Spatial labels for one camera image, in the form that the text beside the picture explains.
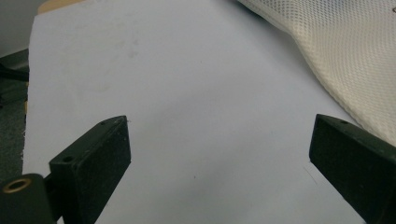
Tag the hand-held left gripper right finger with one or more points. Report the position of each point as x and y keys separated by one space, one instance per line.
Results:
x=355 y=161

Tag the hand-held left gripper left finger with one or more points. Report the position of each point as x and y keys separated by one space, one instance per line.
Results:
x=93 y=161

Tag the cream mesh laundry bag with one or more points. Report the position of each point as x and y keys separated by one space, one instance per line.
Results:
x=351 y=46

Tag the dark object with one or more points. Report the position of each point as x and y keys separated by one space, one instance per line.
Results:
x=14 y=74

